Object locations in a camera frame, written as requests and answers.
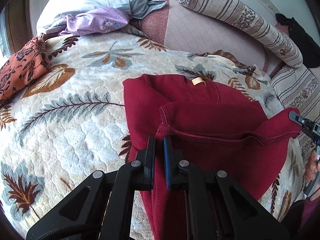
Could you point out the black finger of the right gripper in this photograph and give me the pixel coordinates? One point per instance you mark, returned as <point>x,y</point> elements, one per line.
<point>298,119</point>

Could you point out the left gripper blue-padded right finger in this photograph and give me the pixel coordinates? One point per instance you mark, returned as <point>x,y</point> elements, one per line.
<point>216,206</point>

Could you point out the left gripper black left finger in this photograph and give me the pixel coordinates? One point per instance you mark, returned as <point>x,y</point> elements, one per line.
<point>101,206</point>

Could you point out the red knit sweater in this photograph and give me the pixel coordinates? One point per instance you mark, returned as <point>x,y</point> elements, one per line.
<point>215,127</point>

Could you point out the maroon sleeve right forearm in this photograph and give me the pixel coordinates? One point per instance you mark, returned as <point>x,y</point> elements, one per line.
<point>303,217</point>

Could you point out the person's right hand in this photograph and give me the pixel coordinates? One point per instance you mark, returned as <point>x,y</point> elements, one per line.
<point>312,167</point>

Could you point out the striped floral bed sheet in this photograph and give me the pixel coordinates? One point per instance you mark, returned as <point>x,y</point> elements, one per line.
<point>298,88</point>

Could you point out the black garment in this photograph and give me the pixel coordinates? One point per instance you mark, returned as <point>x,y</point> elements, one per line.
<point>308,47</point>

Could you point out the leaf-patterned cream blanket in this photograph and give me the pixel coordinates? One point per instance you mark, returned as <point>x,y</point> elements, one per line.
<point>71,121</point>

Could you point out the pink quilted pillow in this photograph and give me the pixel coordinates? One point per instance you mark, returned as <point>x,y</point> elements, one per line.
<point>179,28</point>

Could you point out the striped floral bolster pillow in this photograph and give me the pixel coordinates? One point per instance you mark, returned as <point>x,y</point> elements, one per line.
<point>241,16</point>

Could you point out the orange floral folded cloth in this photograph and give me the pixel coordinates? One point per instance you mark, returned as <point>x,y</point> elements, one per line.
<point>24,66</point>

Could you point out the purple floral cloth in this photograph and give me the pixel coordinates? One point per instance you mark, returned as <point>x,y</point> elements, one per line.
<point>101,20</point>

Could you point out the wooden window frame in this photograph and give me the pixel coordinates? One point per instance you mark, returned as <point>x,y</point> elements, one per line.
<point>17,24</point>

